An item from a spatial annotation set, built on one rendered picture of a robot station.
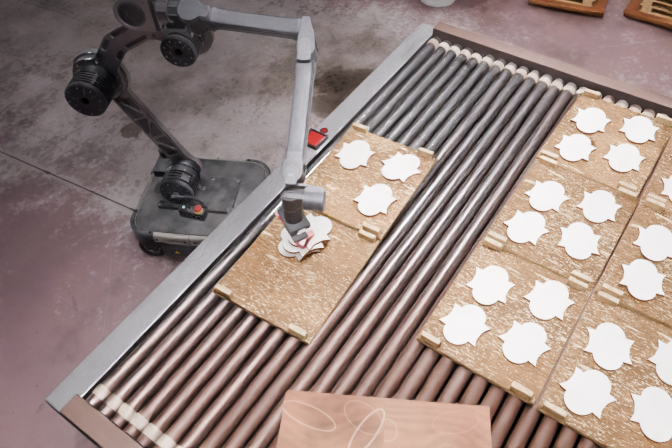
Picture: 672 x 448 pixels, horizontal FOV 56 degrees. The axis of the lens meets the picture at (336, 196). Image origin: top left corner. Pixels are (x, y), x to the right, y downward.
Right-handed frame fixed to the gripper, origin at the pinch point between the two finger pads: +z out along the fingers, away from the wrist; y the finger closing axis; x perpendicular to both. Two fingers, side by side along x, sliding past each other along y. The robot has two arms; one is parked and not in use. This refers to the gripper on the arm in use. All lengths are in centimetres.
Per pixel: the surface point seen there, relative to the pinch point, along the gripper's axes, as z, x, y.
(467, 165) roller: 6, -68, 2
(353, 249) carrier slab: 5.8, -14.7, -9.6
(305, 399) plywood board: -3, 22, -50
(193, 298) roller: 8.5, 35.4, 0.9
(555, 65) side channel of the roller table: 2, -128, 26
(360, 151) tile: 3.7, -37.9, 25.6
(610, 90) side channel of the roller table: 3, -136, 4
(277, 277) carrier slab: 6.2, 10.5, -6.8
